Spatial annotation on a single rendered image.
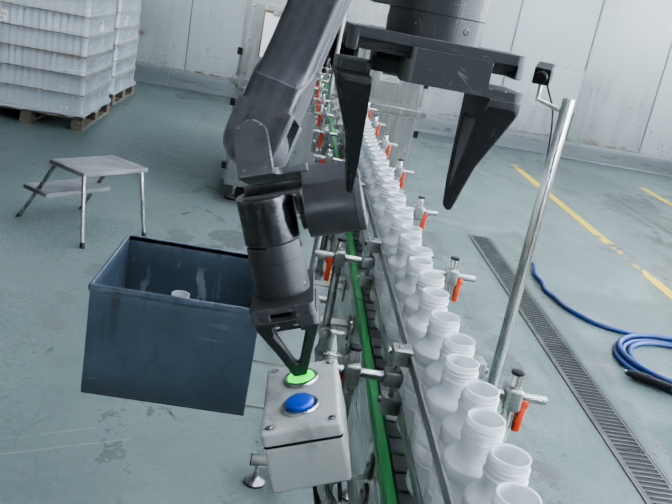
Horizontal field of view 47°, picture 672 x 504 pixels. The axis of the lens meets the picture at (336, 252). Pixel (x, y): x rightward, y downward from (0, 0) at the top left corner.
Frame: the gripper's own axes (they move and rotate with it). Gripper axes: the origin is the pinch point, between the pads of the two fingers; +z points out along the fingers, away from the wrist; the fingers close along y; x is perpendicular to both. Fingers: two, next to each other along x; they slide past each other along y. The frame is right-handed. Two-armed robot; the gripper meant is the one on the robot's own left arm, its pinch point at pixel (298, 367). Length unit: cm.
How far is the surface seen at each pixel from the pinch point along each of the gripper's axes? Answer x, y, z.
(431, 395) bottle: -13.6, -1.7, 5.0
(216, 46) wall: 133, 1031, 2
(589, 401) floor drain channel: -102, 238, 156
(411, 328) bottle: -13.7, 17.9, 5.8
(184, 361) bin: 27, 56, 22
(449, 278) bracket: -24, 54, 14
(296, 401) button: 0.2, -6.6, 0.4
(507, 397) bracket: -23.7, 9.6, 13.4
